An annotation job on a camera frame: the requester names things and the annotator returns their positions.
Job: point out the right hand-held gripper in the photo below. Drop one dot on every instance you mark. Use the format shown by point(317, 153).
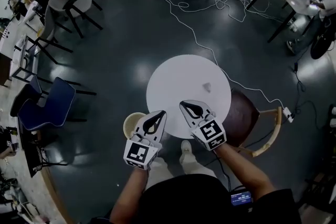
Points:
point(211, 133)

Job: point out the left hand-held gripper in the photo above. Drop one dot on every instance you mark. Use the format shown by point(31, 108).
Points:
point(137, 153)

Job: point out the beige wicker trash can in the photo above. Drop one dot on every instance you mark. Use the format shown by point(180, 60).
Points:
point(128, 126)

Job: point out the person's right forearm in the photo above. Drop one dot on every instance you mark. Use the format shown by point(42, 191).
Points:
point(244, 173)

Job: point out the person's left forearm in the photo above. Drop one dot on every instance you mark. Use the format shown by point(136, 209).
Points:
point(128, 196)

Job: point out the white round table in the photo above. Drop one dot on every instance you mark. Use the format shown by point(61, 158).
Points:
point(178, 78)

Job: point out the person's beige shoe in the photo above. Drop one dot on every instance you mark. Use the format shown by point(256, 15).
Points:
point(186, 148)

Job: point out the person's beige trousers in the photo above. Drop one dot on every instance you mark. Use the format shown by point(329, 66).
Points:
point(194, 168)

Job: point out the person's black shirt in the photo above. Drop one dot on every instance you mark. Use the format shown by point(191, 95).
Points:
point(189, 202)

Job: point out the white power strip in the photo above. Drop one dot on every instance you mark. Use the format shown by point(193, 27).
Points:
point(288, 114)

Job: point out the small device with blue screen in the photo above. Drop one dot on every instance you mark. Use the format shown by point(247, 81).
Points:
point(241, 198)

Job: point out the blue padded chair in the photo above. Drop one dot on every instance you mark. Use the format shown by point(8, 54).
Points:
point(50, 107)

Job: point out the curved wooden desk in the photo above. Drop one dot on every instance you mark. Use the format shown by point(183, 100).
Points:
point(50, 186)

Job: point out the grey shell chair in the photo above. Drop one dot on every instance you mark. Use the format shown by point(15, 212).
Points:
point(76, 5)
point(48, 26)

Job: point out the black round object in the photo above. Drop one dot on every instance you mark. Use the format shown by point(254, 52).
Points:
point(321, 46)

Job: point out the white side table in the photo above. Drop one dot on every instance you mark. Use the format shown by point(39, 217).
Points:
point(15, 44)

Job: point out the brown chair with wooden frame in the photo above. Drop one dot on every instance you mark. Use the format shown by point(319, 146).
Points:
point(242, 118)

